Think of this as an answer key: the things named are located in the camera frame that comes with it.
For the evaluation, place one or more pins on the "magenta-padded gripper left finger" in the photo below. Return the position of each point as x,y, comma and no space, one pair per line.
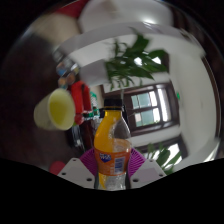
73,172

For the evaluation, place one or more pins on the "red box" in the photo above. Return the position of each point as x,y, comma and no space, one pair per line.
80,96

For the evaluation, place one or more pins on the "green exit sign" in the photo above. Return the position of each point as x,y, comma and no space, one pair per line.
178,96

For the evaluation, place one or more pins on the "pale yellow cup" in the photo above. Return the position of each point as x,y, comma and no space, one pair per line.
43,113

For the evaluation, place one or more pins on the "clear orange-label drink bottle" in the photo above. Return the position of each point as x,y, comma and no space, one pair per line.
111,160

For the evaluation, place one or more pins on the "green box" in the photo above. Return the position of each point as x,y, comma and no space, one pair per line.
94,105

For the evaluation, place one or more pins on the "dark wooden glazed double door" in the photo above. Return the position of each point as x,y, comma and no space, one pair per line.
146,106

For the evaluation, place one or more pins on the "red carpeted staircase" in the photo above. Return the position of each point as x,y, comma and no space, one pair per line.
73,7

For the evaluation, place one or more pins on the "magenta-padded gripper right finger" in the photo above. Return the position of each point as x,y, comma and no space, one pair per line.
150,172

